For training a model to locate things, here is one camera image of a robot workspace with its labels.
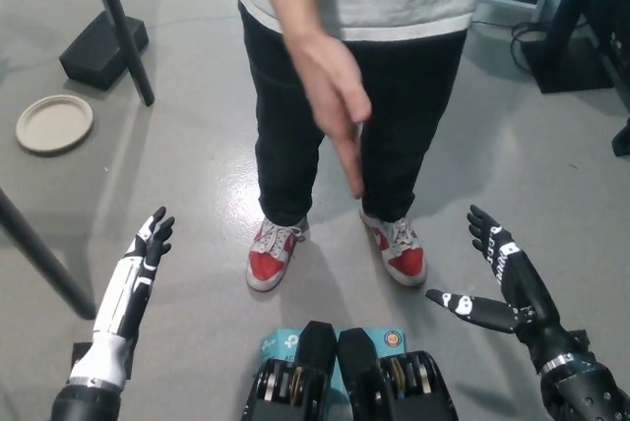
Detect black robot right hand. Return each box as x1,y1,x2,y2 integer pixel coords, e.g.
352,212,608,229
424,204,581,372

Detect black equipment stand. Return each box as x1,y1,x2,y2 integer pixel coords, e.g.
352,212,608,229
520,0,630,95

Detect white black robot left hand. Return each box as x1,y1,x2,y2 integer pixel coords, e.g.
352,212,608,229
67,206,177,389

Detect black cable bundle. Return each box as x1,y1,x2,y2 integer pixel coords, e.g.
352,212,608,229
508,20,548,69

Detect teal router carton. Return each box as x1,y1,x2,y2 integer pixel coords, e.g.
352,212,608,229
258,326,410,393

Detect person right hand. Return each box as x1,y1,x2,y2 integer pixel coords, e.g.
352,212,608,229
287,29,374,201

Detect black slanted pole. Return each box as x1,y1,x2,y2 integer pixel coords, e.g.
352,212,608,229
82,0,156,108

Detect black thick table leg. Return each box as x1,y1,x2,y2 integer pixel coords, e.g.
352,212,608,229
0,186,97,321

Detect person grey shirt black trousers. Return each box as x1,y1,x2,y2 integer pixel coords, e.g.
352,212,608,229
237,0,487,226

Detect red white sneaker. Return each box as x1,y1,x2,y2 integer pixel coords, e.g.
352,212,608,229
245,215,310,293
358,206,429,288

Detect black rectangular box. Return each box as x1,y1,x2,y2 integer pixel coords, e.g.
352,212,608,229
58,9,151,92

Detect red white right sneaker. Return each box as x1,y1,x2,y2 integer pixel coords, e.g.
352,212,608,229
245,215,310,293

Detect black stand foot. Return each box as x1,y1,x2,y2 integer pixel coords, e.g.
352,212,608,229
610,117,630,159

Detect red white left sneaker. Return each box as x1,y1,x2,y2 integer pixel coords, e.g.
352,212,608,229
358,206,429,288

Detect beige paper plate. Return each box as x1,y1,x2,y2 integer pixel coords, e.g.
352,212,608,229
14,93,95,156

